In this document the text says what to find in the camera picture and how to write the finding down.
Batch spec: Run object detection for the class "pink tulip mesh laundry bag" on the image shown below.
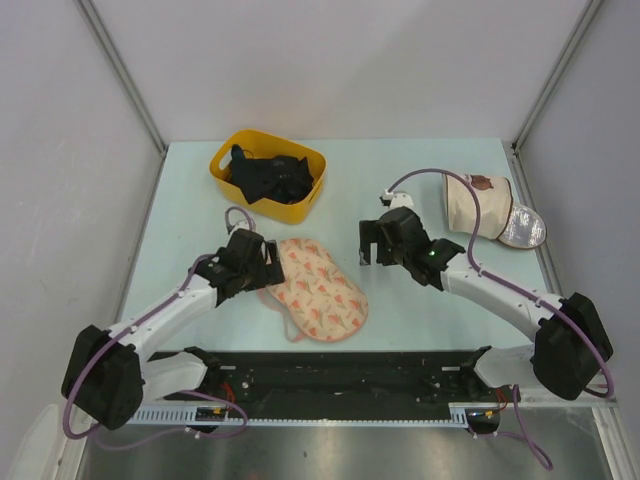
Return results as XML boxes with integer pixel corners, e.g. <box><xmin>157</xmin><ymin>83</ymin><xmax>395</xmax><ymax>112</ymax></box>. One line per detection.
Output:
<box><xmin>258</xmin><ymin>238</ymin><xmax>369</xmax><ymax>343</ymax></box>

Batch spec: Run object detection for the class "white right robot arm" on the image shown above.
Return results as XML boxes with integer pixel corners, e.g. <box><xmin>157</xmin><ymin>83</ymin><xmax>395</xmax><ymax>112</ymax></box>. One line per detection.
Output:
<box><xmin>359</xmin><ymin>207</ymin><xmax>613</xmax><ymax>401</ymax></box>

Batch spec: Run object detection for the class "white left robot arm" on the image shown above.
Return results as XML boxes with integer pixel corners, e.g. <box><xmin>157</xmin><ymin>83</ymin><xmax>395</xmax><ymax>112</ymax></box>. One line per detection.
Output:
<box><xmin>61</xmin><ymin>228</ymin><xmax>285</xmax><ymax>439</ymax></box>

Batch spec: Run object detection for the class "beige fabric storage bag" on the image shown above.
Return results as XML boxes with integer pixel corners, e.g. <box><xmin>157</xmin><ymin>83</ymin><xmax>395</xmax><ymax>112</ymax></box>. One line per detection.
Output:
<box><xmin>443</xmin><ymin>174</ymin><xmax>547</xmax><ymax>250</ymax></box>

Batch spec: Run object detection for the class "black clothes pile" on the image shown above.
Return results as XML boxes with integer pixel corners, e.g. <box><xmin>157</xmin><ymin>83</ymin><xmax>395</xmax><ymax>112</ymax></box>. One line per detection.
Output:
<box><xmin>229</xmin><ymin>144</ymin><xmax>314</xmax><ymax>205</ymax></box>

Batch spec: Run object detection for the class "yellow plastic basket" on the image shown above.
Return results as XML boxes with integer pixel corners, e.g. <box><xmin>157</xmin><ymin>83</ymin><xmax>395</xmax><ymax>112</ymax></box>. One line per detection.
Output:
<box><xmin>209</xmin><ymin>129</ymin><xmax>327</xmax><ymax>225</ymax></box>

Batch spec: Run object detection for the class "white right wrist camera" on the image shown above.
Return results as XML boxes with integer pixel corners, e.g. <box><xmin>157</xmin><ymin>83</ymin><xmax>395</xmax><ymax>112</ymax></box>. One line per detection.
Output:
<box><xmin>379</xmin><ymin>190</ymin><xmax>414</xmax><ymax>210</ymax></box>

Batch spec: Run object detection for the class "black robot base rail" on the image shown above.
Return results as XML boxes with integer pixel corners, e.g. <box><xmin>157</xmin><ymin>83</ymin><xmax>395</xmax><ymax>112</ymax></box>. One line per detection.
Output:
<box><xmin>144</xmin><ymin>346</ymin><xmax>522</xmax><ymax>421</ymax></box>

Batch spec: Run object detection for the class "white slotted cable duct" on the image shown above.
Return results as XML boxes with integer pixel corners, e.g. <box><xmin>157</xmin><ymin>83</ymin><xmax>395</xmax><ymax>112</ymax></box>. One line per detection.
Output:
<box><xmin>127</xmin><ymin>403</ymin><xmax>498</xmax><ymax>428</ymax></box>

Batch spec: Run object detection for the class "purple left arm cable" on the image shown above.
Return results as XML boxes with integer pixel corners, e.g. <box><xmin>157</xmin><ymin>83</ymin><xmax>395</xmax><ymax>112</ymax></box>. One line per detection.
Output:
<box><xmin>61</xmin><ymin>206</ymin><xmax>252</xmax><ymax>441</ymax></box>

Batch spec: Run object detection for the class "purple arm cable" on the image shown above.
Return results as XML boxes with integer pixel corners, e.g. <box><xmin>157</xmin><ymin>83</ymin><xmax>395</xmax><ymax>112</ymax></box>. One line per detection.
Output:
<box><xmin>387</xmin><ymin>168</ymin><xmax>617</xmax><ymax>472</ymax></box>
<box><xmin>61</xmin><ymin>206</ymin><xmax>252</xmax><ymax>441</ymax></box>

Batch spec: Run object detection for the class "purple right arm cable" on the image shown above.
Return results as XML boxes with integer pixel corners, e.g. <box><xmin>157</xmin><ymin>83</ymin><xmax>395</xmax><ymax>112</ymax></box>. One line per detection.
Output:
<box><xmin>387</xmin><ymin>168</ymin><xmax>617</xmax><ymax>472</ymax></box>

